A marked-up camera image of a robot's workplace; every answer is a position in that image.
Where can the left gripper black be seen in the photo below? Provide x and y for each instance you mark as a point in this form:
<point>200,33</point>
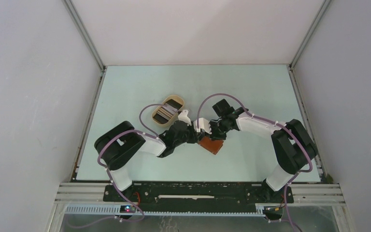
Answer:
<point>194,137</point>

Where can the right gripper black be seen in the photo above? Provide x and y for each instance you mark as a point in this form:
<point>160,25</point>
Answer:
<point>213,136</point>

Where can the brown leather card holder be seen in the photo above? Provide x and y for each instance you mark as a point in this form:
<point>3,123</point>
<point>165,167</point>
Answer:
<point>213,146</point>

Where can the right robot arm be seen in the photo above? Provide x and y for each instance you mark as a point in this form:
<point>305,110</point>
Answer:
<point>293,147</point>

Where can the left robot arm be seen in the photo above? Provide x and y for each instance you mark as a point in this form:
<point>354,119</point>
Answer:
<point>116,147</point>

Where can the beige oval tray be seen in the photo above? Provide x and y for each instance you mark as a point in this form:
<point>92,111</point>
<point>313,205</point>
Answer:
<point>174,101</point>

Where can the small circuit board led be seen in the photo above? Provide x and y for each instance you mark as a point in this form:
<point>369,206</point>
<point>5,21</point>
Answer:
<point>128,209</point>

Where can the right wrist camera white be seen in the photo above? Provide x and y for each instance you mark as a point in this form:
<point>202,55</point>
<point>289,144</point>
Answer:
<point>202,125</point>

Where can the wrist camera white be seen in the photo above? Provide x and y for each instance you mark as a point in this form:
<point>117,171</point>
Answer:
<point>183,116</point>
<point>202,125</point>

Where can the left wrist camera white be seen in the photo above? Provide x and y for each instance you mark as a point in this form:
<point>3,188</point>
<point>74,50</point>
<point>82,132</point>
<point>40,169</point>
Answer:
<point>183,116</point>

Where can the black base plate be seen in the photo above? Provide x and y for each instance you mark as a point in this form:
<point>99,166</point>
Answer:
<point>197,197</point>

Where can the aluminium frame rail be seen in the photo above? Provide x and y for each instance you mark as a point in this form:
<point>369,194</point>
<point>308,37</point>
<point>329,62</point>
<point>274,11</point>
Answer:
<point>87,198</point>

